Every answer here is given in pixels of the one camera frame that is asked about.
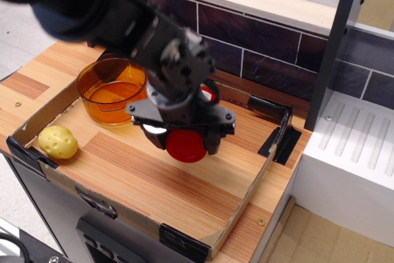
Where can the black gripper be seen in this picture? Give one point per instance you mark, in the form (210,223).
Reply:
(157,114)

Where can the red-lidded basil spice bottle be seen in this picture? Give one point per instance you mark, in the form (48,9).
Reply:
(186,144)

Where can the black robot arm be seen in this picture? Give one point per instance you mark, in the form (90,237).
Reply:
(176,60)

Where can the cardboard fence with black tape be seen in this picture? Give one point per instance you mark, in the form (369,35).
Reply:
(120,178)

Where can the orange transparent plastic cup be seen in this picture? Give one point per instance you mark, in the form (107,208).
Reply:
(108,86)

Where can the black toy oven front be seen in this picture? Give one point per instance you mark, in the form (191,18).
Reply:
(105,244)

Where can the yellow toy potato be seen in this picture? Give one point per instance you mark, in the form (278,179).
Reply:
(58,142)

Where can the white toy sink drainboard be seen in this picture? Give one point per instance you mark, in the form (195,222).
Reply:
(346,171)

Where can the dark grey vertical post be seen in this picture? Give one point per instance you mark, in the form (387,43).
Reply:
(323,86)

